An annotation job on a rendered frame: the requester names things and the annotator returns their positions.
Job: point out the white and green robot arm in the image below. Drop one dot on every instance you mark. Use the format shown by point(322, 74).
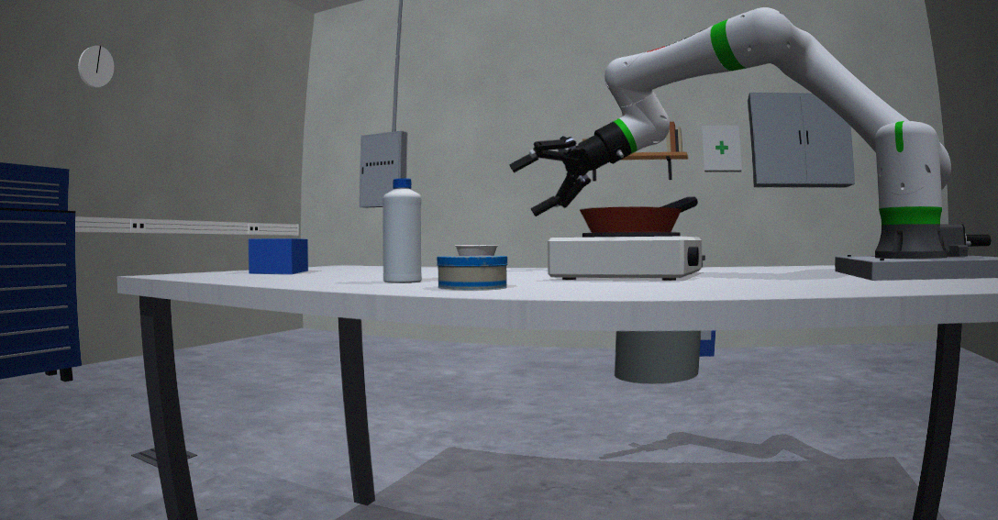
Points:
point(910, 158)

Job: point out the red frying pan with black handle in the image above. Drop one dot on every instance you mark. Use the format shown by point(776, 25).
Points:
point(636, 219)

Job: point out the white plastic bottle with blue cap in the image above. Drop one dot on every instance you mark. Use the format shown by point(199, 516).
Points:
point(402, 234)

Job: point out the blue and beige round tin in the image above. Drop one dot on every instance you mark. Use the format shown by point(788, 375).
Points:
point(471, 274)

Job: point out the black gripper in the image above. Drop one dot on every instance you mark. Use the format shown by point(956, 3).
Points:
point(590, 154)

